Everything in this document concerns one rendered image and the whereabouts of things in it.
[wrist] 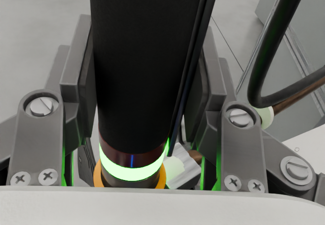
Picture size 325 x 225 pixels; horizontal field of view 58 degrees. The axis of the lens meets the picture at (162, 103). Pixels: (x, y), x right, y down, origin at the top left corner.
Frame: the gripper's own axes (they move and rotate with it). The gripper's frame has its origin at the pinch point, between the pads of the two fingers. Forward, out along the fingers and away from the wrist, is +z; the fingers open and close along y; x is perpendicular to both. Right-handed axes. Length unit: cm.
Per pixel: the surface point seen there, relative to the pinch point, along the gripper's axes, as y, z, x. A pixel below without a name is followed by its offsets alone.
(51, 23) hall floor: -81, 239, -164
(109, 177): -1.3, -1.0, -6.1
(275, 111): 12.6, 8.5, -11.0
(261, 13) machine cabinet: 135, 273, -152
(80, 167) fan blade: -13, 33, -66
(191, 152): 4.4, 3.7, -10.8
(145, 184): 0.6, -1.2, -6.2
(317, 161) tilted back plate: 36, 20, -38
